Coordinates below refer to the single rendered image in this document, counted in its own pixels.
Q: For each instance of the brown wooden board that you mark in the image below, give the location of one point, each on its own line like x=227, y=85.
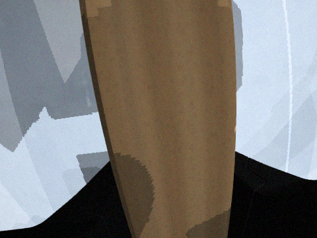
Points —
x=164, y=79

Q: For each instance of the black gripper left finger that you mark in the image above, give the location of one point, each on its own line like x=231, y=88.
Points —
x=95, y=212

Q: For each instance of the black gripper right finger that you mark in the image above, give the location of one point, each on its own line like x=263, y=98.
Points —
x=270, y=203

